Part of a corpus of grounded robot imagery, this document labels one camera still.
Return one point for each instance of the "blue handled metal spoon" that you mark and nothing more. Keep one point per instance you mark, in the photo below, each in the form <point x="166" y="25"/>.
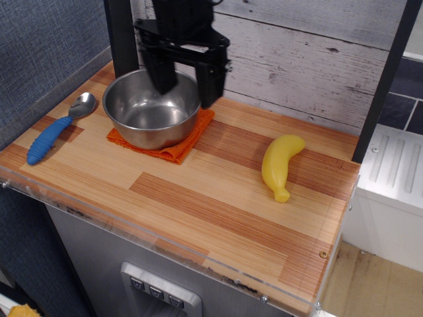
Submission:
<point x="82" y="106"/>

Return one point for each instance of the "black left vertical post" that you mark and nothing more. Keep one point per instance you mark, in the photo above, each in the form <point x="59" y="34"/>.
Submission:
<point x="122" y="36"/>

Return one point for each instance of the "black vertical post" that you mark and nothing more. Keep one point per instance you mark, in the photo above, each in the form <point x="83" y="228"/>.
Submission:
<point x="122" y="36"/>
<point x="400" y="41"/>

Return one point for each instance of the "yellow toy banana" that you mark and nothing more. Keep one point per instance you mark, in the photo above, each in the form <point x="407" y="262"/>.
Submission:
<point x="275" y="164"/>

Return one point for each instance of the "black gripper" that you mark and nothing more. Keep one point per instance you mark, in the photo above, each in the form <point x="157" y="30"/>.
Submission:
<point x="182" y="32"/>

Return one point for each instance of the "steel bowl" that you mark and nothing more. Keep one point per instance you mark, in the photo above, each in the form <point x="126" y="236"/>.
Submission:
<point x="147" y="119"/>

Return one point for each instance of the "black right vertical post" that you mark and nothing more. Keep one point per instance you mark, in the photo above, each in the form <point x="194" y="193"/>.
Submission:
<point x="400" y="41"/>

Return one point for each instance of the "orange cloth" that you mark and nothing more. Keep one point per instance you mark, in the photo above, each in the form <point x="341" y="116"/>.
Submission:
<point x="177" y="153"/>

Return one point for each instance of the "yellow object bottom left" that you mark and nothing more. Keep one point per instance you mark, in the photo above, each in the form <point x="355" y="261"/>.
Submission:
<point x="23" y="311"/>

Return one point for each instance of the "silver toy fridge cabinet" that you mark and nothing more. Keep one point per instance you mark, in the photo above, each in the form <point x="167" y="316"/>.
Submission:
<point x="98" y="250"/>

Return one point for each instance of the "white toy sink counter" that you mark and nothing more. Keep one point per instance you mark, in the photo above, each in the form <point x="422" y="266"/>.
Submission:
<point x="385" y="215"/>

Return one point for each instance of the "silver dispenser button panel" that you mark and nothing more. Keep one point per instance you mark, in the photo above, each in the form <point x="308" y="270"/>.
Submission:
<point x="151" y="295"/>

